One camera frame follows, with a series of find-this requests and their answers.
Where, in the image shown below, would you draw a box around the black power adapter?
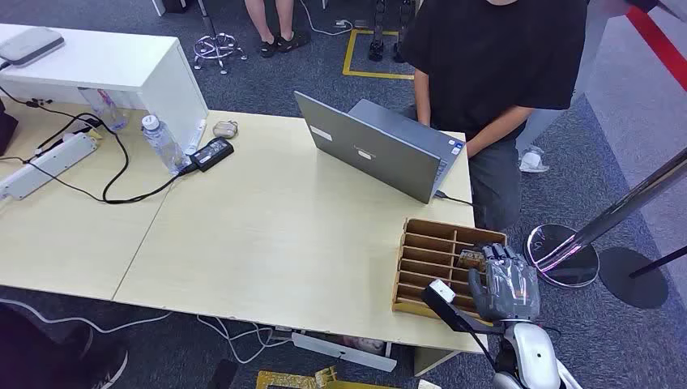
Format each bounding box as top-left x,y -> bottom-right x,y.
190,136 -> 236,173

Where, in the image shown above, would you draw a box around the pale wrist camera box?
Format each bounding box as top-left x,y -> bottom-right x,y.
422,279 -> 487,334

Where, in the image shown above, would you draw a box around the white bar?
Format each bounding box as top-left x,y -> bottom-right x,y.
291,331 -> 399,374

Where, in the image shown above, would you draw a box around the clear water bottle white cap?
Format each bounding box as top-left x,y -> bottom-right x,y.
141,113 -> 190,177

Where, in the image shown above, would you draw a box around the white tube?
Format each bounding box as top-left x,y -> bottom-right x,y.
184,118 -> 208,157

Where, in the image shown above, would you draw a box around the white floor cable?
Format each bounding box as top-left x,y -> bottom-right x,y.
297,0 -> 356,37

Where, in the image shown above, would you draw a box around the white power strip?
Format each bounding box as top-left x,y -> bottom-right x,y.
0,132 -> 100,202

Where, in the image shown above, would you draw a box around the grey laptop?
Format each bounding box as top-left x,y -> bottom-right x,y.
293,90 -> 467,205

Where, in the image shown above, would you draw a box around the black humanoid robot legs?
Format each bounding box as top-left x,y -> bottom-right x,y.
368,0 -> 418,64

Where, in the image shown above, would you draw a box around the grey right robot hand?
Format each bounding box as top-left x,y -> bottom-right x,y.
468,243 -> 541,323

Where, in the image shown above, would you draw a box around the wooden slotted card organizer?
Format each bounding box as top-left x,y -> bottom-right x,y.
391,217 -> 508,327

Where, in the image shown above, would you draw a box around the pale table leg panel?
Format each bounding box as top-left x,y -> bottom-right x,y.
413,346 -> 463,378

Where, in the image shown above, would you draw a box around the black adapter cable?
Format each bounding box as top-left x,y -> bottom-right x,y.
34,111 -> 198,206

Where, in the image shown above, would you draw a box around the thin black cable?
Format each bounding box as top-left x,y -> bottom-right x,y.
0,84 -> 55,109

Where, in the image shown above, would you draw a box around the chrome stool base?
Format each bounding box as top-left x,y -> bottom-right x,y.
192,0 -> 249,75

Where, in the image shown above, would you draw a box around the grey flat device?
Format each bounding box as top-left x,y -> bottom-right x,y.
0,27 -> 66,69

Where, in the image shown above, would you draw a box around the person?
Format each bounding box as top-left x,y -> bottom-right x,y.
399,0 -> 591,233
244,0 -> 311,59

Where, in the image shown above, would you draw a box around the white desk shelf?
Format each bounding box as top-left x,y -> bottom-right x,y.
0,23 -> 210,156

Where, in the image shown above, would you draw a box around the chrome stanchion post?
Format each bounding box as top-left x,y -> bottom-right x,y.
524,147 -> 687,289

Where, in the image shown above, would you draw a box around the yellow printed board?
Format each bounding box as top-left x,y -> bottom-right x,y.
255,365 -> 401,389

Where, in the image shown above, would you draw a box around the long white cable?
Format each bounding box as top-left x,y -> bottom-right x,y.
0,297 -> 174,335

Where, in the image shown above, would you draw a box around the black sneaker white sole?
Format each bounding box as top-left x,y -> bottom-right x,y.
0,306 -> 130,389

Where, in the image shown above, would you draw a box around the white crumpled bag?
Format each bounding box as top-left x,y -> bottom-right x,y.
518,144 -> 551,174

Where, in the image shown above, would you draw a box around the black stanchion post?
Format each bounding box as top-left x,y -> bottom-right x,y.
597,246 -> 687,311

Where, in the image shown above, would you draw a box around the black laptop cable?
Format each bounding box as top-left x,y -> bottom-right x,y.
433,189 -> 476,209

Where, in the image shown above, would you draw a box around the black flat object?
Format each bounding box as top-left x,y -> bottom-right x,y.
206,358 -> 240,389

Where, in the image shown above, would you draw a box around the tangled white cable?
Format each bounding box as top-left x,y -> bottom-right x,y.
195,314 -> 295,365

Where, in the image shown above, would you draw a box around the black box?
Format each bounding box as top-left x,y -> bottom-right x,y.
0,99 -> 19,158

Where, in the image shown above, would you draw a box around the orange printed card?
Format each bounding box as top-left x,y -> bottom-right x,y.
457,247 -> 488,272

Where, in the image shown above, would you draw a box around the beige earbud case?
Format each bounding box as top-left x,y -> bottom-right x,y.
212,119 -> 239,140

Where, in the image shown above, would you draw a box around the red barrier belt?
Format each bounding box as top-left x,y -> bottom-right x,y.
624,5 -> 687,92

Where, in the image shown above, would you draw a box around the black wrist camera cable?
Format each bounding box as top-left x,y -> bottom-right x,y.
465,326 -> 501,373

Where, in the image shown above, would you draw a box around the clear plastic bottle pink label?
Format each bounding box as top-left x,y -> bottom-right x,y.
79,87 -> 130,134

